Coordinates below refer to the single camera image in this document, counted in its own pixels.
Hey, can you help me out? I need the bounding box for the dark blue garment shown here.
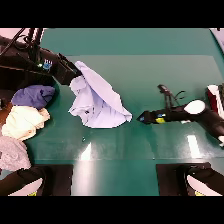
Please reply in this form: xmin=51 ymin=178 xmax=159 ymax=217
xmin=11 ymin=84 xmax=56 ymax=111

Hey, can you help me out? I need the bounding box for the grey garment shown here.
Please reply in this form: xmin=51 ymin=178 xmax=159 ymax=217
xmin=0 ymin=134 xmax=32 ymax=173

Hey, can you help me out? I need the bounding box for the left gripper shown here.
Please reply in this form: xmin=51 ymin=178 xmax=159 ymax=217
xmin=52 ymin=53 xmax=83 ymax=86

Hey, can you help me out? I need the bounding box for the cream garment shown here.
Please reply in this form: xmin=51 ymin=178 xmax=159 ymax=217
xmin=1 ymin=105 xmax=51 ymax=142

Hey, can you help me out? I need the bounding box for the black cable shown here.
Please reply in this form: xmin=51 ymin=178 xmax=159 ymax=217
xmin=172 ymin=89 xmax=187 ymax=102
xmin=0 ymin=28 xmax=28 ymax=58

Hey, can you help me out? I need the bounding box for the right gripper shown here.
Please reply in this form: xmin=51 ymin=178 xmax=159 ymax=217
xmin=136 ymin=109 xmax=168 ymax=126

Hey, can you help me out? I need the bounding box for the lavender shirt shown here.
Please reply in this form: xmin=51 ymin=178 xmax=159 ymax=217
xmin=68 ymin=60 xmax=134 ymax=130

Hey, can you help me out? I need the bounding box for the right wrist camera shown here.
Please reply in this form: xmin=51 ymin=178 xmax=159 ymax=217
xmin=157 ymin=84 xmax=178 ymax=112

